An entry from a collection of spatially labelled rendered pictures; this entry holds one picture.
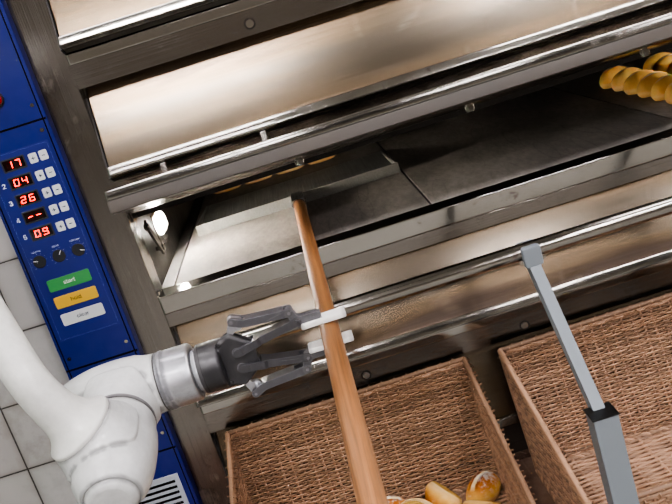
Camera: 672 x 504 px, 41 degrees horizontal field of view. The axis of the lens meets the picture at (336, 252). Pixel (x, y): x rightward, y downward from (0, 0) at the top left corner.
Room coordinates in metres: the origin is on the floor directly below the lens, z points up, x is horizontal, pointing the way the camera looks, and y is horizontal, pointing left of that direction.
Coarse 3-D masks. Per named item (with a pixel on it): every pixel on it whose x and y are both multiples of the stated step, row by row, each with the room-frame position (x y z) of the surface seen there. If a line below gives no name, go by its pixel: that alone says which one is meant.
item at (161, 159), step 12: (240, 132) 1.71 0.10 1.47; (252, 132) 1.71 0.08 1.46; (264, 132) 1.70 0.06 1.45; (204, 144) 1.71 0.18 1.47; (216, 144) 1.71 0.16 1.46; (156, 156) 1.71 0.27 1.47; (168, 156) 1.71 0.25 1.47; (180, 156) 1.71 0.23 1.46; (120, 168) 1.71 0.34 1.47; (132, 168) 1.71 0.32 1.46; (144, 168) 1.71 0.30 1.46
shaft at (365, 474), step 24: (312, 240) 1.76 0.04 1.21; (312, 264) 1.58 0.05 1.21; (312, 288) 1.46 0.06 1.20; (336, 336) 1.20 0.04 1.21; (336, 360) 1.11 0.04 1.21; (336, 384) 1.04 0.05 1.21; (360, 408) 0.97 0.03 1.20; (360, 432) 0.90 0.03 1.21; (360, 456) 0.84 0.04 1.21; (360, 480) 0.80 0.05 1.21
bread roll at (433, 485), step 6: (426, 486) 1.68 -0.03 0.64; (432, 486) 1.65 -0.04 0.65; (438, 486) 1.65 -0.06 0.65; (444, 486) 1.68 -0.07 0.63; (426, 492) 1.66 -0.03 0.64; (432, 492) 1.64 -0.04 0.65; (438, 492) 1.63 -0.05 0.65; (444, 492) 1.62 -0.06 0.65; (450, 492) 1.62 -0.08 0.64; (426, 498) 1.65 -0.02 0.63; (432, 498) 1.63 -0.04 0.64; (438, 498) 1.62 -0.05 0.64; (444, 498) 1.61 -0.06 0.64; (450, 498) 1.61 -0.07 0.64; (456, 498) 1.61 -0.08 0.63
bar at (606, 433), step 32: (608, 224) 1.43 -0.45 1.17; (480, 256) 1.44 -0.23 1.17; (512, 256) 1.43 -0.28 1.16; (544, 256) 1.42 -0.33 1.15; (384, 288) 1.44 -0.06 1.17; (416, 288) 1.43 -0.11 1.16; (544, 288) 1.39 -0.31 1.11; (576, 352) 1.30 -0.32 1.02; (608, 416) 1.20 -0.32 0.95; (608, 448) 1.20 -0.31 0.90; (608, 480) 1.20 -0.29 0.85
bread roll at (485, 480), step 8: (480, 472) 1.66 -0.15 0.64; (488, 472) 1.66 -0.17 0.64; (472, 480) 1.64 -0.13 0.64; (480, 480) 1.63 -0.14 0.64; (488, 480) 1.63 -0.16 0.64; (496, 480) 1.65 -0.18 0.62; (472, 488) 1.62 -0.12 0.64; (480, 488) 1.62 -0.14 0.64; (488, 488) 1.62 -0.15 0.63; (496, 488) 1.63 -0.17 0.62; (472, 496) 1.61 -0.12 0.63; (480, 496) 1.61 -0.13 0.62; (488, 496) 1.61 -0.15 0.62; (496, 496) 1.62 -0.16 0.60
